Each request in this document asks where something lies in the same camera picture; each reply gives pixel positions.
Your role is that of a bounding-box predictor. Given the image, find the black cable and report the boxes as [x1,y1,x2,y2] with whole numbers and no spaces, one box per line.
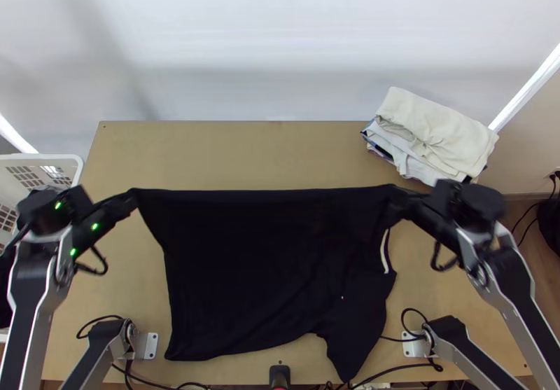
[430,239,461,273]
[73,245,109,276]

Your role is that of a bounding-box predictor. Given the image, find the pile of folded clothes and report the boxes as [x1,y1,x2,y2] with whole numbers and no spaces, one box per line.
[359,86,501,186]

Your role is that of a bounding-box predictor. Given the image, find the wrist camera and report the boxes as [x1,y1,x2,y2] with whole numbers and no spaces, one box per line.
[430,178,466,218]
[64,184,95,221]

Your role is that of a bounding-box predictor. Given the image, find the black camera post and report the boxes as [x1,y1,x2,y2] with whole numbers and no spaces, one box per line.
[267,364,293,390]

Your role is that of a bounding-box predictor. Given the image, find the white laundry basket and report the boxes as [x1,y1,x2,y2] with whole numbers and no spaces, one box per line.
[0,153,84,251]

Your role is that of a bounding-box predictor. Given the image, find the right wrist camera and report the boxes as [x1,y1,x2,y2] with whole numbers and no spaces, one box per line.
[430,178,466,218]

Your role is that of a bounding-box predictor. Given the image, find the black t-shirt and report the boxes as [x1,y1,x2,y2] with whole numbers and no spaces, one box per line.
[131,183,432,384]

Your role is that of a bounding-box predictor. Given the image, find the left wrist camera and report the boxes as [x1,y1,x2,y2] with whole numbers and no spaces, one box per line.
[64,184,95,221]

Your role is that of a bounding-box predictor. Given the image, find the white light strip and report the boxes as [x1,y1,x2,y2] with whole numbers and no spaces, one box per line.
[0,113,41,155]
[486,41,560,132]

